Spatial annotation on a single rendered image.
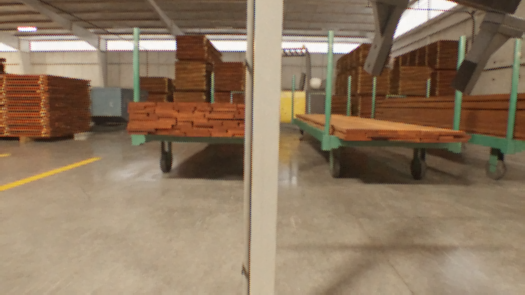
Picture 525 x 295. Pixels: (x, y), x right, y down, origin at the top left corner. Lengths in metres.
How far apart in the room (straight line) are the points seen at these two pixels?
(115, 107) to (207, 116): 5.30
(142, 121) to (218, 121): 0.57
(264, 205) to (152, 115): 1.58
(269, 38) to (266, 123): 0.19
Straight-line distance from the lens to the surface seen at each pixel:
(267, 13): 0.63
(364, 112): 10.15
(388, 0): 0.34
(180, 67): 10.15
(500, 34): 0.44
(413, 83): 10.87
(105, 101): 7.26
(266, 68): 0.60
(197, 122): 1.99
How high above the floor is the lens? 0.65
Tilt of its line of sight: 5 degrees down
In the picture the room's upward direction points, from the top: 1 degrees clockwise
